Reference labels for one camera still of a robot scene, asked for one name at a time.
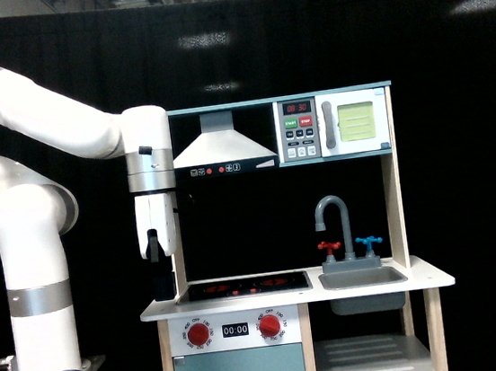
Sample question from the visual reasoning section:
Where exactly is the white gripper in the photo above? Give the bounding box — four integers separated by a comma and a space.
134, 191, 179, 302

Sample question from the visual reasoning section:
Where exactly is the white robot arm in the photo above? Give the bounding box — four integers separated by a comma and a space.
0, 67, 178, 371

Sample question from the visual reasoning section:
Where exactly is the grey toy faucet spout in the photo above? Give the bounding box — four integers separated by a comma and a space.
311, 190, 383, 276

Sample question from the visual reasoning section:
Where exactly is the black toy stovetop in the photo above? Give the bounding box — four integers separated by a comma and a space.
177, 270, 310, 305

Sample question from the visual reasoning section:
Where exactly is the left red oven knob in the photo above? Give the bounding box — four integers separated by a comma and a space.
187, 322, 210, 347

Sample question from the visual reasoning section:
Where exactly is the red oven knob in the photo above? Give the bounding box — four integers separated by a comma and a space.
258, 314, 281, 338
187, 322, 210, 347

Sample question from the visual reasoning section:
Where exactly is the right red oven knob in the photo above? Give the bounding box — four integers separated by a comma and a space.
258, 314, 281, 338

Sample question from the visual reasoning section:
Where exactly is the grey toy range hood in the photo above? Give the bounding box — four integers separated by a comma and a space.
173, 110, 279, 181

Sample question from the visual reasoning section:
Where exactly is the grey toy sink basin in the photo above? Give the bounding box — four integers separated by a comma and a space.
319, 266, 408, 316

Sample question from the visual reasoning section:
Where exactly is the white toy microwave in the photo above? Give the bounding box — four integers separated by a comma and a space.
272, 83, 393, 165

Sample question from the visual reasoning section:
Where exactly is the grey lower shelf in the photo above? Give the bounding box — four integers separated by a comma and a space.
314, 334, 436, 371

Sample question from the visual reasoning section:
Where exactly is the black backdrop curtain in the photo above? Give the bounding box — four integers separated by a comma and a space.
0, 0, 496, 371

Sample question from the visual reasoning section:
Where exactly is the wooden toy kitchen frame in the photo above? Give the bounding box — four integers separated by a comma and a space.
126, 81, 455, 371

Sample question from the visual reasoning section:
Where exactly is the red faucet handle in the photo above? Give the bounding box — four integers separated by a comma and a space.
317, 241, 341, 263

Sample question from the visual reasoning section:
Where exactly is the blue faucet handle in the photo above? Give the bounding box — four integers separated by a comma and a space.
355, 235, 383, 259

